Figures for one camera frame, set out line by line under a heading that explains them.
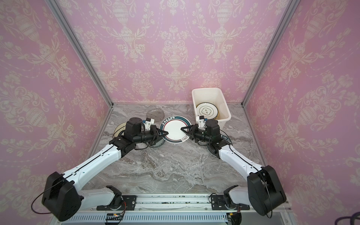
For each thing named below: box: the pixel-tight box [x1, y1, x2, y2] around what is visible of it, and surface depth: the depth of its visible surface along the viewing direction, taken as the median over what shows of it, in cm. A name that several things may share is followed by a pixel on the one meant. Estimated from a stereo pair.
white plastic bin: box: [191, 87, 232, 130], surface depth 111 cm
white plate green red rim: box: [159, 115, 192, 144], surface depth 79 cm
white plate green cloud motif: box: [195, 102, 220, 120], surface depth 115 cm
